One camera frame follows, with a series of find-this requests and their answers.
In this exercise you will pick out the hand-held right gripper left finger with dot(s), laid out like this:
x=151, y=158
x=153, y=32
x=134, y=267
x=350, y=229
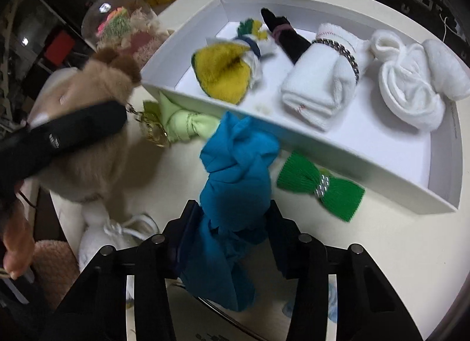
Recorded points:
x=183, y=231

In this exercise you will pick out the green yellow sock bundle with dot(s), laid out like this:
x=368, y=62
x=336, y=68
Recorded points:
x=220, y=73

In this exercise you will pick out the red box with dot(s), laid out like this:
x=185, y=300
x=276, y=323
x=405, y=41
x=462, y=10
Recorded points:
x=60, y=47

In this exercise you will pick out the person's left hand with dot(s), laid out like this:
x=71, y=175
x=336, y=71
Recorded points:
x=18, y=249

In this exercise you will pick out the white cardboard box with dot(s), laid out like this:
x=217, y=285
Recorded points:
x=385, y=143

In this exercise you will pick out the light green cloth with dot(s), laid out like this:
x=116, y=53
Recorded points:
x=180, y=121

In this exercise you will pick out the white fluffy knotted towel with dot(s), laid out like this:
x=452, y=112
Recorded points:
x=407, y=84

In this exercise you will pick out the teal cloth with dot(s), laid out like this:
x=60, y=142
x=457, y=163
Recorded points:
x=235, y=187

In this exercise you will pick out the black sock purple band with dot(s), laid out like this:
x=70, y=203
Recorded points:
x=293, y=44

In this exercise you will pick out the white knotted cloth bundle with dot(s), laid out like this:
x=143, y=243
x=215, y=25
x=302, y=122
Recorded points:
x=106, y=242

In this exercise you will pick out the glass dome with preserved rose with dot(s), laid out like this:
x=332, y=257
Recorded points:
x=110, y=22

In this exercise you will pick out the brown white hamster plush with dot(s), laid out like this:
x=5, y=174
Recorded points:
x=91, y=78

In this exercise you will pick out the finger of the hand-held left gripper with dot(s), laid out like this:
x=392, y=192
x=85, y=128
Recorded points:
x=80, y=132

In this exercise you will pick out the green bow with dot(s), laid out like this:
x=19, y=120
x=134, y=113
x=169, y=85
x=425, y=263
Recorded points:
x=301, y=176

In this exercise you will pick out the white dining chair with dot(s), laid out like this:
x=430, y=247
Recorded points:
x=46, y=100

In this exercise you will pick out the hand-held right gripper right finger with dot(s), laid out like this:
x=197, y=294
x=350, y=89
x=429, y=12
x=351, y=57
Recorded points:
x=279, y=249

